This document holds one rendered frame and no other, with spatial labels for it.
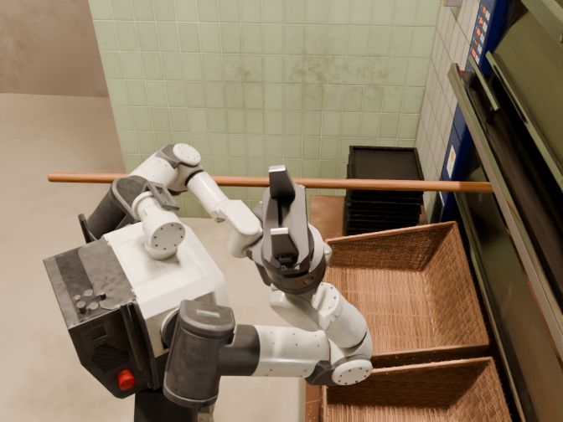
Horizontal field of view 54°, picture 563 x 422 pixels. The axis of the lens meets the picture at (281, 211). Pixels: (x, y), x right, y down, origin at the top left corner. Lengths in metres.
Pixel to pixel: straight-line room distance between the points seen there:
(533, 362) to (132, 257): 0.98
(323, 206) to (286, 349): 1.55
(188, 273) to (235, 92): 1.89
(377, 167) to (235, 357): 1.39
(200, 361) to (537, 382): 0.86
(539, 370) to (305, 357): 0.67
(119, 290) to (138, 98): 2.02
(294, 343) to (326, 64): 1.93
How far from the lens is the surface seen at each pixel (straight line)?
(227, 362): 0.96
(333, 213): 2.46
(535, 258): 1.12
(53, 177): 1.74
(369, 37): 2.71
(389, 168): 2.21
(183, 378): 0.96
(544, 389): 1.47
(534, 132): 1.42
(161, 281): 1.04
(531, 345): 1.53
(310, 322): 0.85
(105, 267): 1.09
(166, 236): 1.00
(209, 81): 2.84
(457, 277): 1.95
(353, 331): 0.98
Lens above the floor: 2.14
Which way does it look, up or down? 39 degrees down
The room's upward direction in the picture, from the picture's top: straight up
